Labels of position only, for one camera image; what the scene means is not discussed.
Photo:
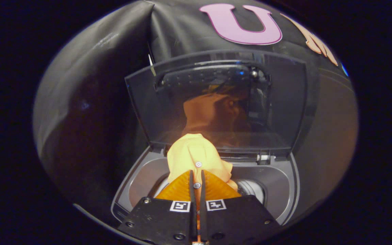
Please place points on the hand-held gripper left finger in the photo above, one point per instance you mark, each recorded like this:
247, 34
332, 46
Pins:
192, 211

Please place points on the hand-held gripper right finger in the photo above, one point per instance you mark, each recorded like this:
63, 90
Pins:
202, 211

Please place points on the orange clothes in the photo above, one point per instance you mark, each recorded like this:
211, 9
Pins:
189, 153

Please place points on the black backdrop cloth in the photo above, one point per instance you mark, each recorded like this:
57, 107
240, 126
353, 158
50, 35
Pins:
90, 119

